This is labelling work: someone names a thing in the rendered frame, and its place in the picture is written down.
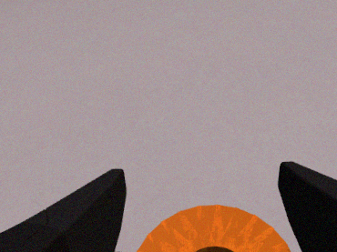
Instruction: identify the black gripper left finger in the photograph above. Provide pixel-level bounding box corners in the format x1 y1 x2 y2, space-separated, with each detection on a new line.
0 168 128 252

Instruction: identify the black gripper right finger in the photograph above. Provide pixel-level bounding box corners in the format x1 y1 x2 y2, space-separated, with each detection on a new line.
278 162 337 252

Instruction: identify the orange knob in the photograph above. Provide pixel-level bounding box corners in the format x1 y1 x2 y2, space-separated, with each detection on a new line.
137 205 291 252

